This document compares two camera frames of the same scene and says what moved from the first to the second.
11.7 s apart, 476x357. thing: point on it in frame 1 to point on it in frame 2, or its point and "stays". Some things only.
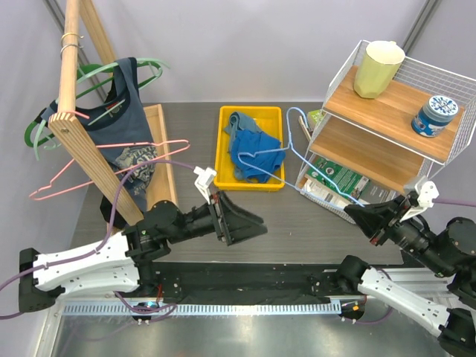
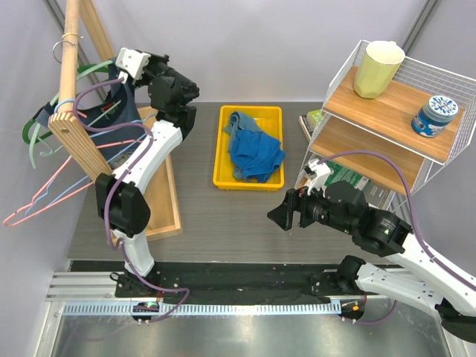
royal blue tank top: (258, 154) stays
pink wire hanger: (54, 189) to (7, 222)
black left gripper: (233, 231) to (153, 60)
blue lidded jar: (431, 119) stays
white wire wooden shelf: (366, 150) stays
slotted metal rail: (214, 308) stays
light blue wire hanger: (291, 146) to (30, 210)
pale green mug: (377, 68) stays
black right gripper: (371, 219) to (297, 199)
